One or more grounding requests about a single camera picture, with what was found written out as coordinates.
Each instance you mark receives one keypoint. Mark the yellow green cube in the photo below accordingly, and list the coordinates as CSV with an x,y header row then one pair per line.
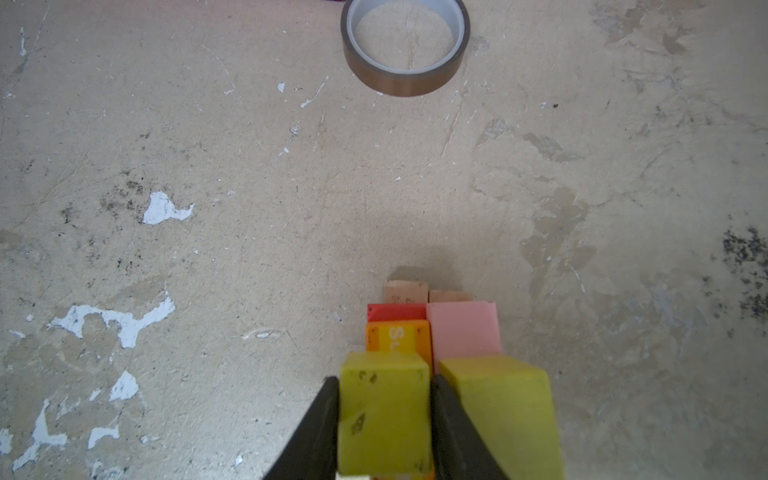
x,y
510,405

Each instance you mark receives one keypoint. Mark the natural wood block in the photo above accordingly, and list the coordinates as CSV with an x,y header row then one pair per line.
x,y
404,291

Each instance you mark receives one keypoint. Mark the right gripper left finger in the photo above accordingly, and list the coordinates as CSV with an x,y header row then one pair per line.
x,y
311,452

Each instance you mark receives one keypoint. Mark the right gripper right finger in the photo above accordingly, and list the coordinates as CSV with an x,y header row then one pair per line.
x,y
458,450

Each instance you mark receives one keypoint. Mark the red rectangular block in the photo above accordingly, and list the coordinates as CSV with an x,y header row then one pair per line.
x,y
396,312

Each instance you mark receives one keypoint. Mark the orange cylinder block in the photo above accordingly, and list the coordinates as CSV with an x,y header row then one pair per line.
x,y
401,336

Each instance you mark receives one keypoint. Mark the small yellow cube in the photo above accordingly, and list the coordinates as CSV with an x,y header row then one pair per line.
x,y
384,426

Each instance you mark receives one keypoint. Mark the pink rectangular block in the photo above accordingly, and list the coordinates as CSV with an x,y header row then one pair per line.
x,y
464,329

